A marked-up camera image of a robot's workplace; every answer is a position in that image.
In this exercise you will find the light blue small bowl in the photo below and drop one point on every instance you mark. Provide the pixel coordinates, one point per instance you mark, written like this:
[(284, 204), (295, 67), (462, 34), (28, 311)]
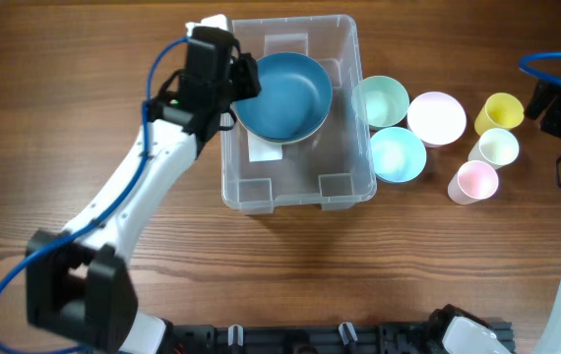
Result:
[(399, 156)]

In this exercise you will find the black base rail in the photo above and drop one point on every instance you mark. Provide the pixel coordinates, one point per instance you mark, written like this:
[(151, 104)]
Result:
[(447, 330)]

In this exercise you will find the pink cup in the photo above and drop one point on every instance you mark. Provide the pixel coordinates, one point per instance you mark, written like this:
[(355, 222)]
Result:
[(475, 181)]

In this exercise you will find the mint green small bowl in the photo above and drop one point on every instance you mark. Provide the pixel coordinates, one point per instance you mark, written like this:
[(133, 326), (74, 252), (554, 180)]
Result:
[(384, 100)]

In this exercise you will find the clear plastic storage container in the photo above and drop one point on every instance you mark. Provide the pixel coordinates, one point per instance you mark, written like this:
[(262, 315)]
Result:
[(333, 169)]

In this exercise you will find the pink small bowl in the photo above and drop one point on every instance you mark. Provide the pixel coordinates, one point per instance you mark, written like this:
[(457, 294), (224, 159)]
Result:
[(436, 118)]

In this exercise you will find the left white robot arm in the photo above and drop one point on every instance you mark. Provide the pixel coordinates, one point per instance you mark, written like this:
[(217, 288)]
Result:
[(78, 284)]

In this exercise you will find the yellow cup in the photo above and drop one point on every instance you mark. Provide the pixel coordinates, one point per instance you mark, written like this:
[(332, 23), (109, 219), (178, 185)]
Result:
[(500, 110)]

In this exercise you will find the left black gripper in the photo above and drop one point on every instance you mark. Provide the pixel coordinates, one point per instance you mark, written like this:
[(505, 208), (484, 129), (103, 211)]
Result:
[(245, 64)]

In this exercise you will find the cream cup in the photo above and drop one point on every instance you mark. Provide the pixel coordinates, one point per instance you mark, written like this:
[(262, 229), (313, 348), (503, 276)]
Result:
[(496, 147)]

